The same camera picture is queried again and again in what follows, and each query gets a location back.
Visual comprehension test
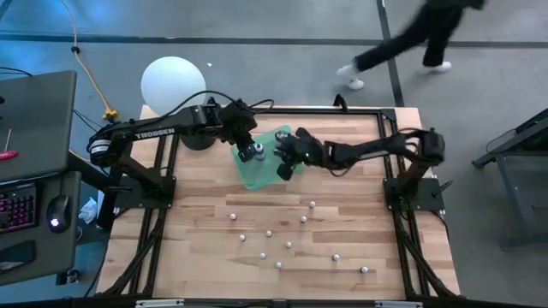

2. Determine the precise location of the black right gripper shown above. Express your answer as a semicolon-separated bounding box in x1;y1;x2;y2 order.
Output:
272;127;329;181

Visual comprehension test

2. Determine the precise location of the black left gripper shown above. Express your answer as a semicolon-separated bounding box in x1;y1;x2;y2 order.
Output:
220;100;270;164

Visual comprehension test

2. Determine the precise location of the translucent green plastic tray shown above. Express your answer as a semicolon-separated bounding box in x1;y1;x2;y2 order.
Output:
229;124;306;192

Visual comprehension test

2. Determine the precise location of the black table clamp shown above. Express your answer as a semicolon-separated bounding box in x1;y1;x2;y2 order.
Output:
332;93;350;113

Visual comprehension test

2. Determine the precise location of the white globe lamp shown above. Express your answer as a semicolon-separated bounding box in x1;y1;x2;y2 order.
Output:
140;56;218;151

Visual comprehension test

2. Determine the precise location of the person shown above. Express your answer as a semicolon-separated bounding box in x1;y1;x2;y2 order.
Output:
335;0;487;92

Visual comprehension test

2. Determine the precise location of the white crumpled tissue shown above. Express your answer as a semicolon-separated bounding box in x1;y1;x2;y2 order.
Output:
79;196;98;226

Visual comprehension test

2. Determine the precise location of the black computer mouse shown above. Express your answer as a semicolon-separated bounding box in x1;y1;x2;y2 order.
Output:
45;194;72;234

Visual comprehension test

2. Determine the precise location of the grey desk top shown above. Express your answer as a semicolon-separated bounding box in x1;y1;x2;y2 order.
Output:
0;70;78;183

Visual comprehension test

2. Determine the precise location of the black desk caster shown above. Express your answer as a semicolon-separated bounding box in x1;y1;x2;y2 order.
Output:
55;268;81;286

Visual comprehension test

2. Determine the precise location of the grey metal cart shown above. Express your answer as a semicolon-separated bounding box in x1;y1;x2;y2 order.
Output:
472;107;548;252

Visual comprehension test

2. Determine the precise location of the grey keyboard shelf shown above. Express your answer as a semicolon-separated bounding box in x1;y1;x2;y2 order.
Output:
0;170;82;287

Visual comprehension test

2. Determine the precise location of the backlit computer keyboard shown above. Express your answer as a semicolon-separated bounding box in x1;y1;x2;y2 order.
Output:
0;182;38;235

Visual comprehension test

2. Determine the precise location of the black wrist rest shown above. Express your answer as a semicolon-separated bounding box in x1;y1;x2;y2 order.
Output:
0;240;37;274

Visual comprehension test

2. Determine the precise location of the black metal table frame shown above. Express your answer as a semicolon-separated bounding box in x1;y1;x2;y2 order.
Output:
96;106;462;300

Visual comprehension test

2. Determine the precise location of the yellow extension cable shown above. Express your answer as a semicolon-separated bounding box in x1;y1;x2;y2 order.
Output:
59;0;120;124

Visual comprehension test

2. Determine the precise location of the silver aluminium bracket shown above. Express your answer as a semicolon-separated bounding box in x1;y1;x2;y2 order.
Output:
375;300;424;308
135;299;185;308

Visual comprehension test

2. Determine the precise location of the red handled screwdriver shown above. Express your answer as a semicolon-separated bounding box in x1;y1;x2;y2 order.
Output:
0;127;21;162

